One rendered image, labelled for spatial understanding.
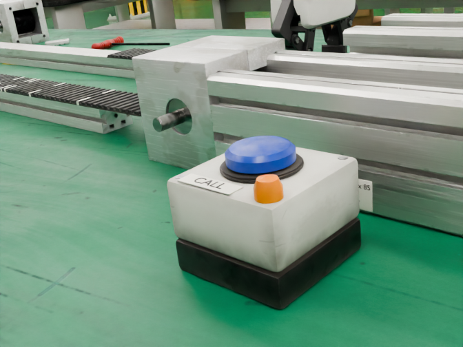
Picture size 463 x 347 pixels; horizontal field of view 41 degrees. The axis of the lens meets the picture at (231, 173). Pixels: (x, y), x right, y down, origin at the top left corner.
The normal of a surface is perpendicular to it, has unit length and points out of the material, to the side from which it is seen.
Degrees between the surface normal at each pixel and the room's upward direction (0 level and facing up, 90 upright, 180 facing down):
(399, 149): 90
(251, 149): 3
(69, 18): 90
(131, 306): 0
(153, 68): 90
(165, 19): 90
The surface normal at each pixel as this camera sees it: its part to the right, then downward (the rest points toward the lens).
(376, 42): -0.67, 0.34
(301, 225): 0.73, 0.18
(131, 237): -0.11, -0.92
